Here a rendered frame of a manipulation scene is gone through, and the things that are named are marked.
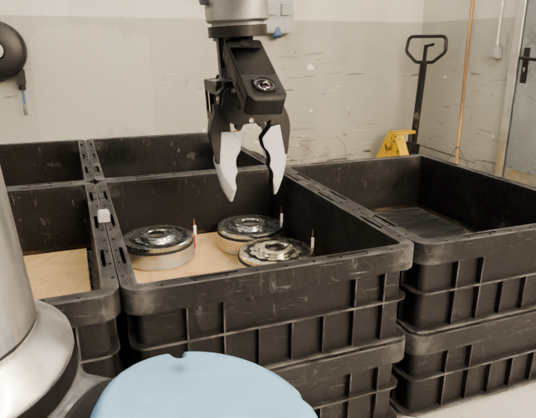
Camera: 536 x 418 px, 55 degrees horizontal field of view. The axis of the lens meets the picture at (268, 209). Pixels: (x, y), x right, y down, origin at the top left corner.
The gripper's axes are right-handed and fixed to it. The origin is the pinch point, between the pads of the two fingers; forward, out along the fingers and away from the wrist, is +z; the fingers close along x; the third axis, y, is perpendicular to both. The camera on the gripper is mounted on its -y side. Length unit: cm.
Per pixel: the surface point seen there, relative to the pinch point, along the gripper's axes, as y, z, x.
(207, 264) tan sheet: 5.6, 11.7, 5.9
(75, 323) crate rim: -19.9, 2.6, 22.6
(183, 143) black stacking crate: 59, 4, -3
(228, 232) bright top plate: 9.0, 8.7, 1.5
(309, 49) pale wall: 338, -5, -166
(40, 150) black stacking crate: 59, 2, 28
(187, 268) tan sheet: 5.5, 11.5, 8.7
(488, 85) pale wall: 256, 28, -276
